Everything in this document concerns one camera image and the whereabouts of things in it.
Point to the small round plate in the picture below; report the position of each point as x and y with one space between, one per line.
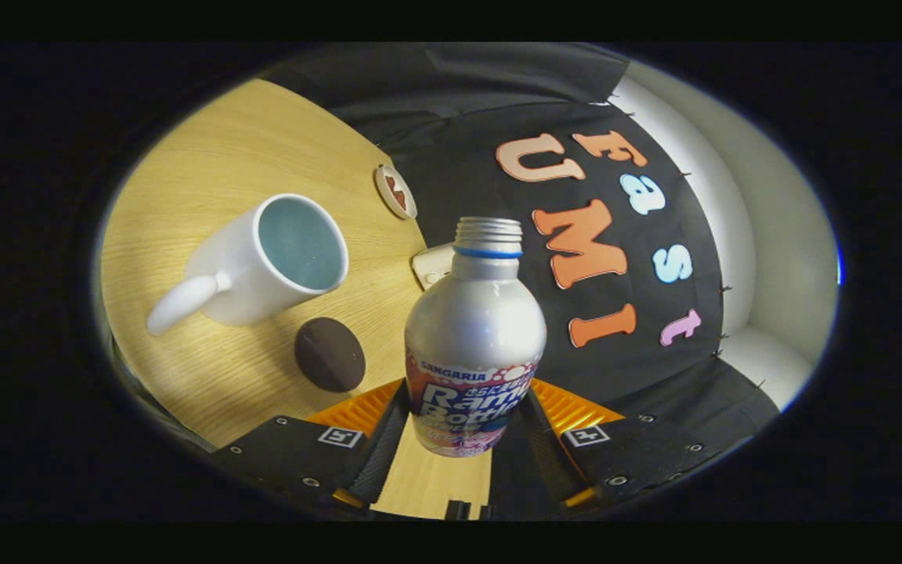
382 188

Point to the white cup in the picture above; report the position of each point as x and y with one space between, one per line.
239 282

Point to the white toaster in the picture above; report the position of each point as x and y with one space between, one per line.
431 266

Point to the black backdrop cloth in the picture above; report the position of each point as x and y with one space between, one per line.
482 133

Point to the wooden table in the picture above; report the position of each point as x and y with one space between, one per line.
208 172

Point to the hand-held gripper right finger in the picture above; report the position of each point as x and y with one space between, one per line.
546 466

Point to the dark round coaster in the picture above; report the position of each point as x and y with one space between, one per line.
330 355

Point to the silver juice bottle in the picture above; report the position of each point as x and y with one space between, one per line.
474 329

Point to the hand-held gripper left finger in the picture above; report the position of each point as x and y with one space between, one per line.
388 458

